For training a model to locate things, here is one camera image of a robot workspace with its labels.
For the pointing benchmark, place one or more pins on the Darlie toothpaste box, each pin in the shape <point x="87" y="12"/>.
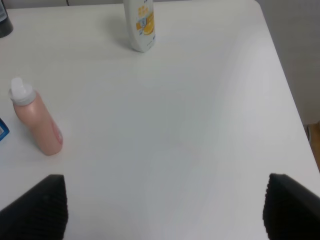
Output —
<point x="4" y="130"/>

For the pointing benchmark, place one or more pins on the white bottle with blue cap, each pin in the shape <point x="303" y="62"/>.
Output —
<point x="140" y="22"/>

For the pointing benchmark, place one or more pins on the pink lotion bottle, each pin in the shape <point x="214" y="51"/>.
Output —
<point x="32" y="112"/>

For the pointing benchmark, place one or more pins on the black tube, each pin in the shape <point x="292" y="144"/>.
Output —
<point x="6" y="26"/>

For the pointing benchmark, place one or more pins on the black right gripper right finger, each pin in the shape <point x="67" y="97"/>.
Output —
<point x="291" y="211"/>

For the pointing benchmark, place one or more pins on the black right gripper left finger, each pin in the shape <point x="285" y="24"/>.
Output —
<point x="39" y="214"/>

